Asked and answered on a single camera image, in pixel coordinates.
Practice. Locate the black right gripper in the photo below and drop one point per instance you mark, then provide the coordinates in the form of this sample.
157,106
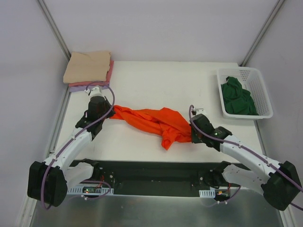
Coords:
195,135

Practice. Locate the orange t-shirt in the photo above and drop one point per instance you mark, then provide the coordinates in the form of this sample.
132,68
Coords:
167,123

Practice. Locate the right white cable duct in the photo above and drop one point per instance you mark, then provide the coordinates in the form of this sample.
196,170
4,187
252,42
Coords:
207,193

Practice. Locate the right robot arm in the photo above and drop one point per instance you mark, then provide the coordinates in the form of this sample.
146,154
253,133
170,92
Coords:
277,182

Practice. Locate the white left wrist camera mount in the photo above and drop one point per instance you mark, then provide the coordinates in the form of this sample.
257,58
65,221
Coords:
95,91

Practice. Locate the white perforated plastic basket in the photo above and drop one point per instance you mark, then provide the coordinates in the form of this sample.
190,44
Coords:
251,80

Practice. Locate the lavender folded t-shirt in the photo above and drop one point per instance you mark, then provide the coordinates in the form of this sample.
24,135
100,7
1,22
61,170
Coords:
82,86

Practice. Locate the beige folded t-shirt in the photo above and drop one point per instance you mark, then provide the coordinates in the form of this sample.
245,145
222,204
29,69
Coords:
87,67

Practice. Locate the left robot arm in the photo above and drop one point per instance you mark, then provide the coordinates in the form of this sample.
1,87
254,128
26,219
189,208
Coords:
81,137

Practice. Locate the green t-shirt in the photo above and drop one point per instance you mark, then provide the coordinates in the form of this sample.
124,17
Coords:
237,100

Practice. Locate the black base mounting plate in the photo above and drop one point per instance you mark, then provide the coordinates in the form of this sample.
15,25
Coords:
158,178

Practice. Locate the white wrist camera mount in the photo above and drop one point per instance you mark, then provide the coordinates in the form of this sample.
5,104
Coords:
197,111
95,91

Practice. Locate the left white cable duct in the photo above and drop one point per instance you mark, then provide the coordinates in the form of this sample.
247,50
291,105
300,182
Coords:
92,190

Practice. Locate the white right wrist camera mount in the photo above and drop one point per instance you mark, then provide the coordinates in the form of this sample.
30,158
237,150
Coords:
197,111

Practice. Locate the pink folded t-shirt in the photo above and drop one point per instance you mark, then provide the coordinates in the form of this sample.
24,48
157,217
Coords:
109,73

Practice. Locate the left aluminium frame post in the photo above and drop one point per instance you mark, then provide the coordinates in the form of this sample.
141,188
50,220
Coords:
54,28

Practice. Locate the aluminium frame post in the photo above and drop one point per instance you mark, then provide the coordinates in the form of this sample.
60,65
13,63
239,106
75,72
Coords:
263,31
54,28

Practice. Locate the right aluminium frame post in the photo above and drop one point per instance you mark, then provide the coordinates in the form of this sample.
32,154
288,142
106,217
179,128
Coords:
263,31

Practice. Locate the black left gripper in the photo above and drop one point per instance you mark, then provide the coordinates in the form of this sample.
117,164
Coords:
109,111

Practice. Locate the white cable duct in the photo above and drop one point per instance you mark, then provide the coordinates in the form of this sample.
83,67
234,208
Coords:
207,193
92,190

